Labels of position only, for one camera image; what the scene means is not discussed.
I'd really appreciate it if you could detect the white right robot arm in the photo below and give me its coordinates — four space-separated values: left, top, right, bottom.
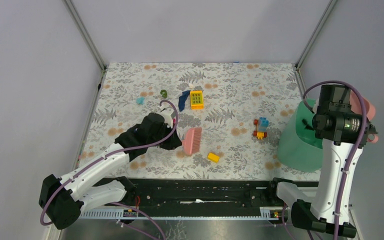
266 80 378 239

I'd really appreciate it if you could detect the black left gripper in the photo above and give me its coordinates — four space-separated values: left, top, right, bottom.
148 121 183 150

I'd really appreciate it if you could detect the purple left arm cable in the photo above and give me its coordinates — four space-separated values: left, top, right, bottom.
39 99 180 240

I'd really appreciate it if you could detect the yellow grid toy block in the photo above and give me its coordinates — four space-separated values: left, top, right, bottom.
189 90 204 110

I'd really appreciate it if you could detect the green paper scrap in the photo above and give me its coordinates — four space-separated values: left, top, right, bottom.
160 89 168 99

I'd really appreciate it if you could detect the green trash bin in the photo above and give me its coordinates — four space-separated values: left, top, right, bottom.
277 102 323 173

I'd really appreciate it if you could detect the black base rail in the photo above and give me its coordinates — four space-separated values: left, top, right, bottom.
90 177 315 218

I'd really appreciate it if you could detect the small yellow block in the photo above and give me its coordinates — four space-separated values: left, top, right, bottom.
207 152 220 163

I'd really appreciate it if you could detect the toy brick car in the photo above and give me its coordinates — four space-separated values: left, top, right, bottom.
252 117 269 140

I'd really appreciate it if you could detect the floral table mat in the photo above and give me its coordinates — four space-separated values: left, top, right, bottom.
78 62 320 181

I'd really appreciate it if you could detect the cyan paper scrap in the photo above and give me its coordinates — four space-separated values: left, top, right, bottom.
136 97 145 105

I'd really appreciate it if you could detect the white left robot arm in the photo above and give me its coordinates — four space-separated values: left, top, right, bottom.
38 109 182 230

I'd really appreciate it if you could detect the pink dustpan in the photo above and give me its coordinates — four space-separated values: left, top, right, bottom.
349 91 380 144

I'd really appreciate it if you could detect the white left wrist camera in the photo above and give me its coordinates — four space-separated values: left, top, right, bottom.
158 108 176 129

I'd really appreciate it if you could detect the pink hand brush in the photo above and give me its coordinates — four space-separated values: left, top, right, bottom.
182 127 202 156

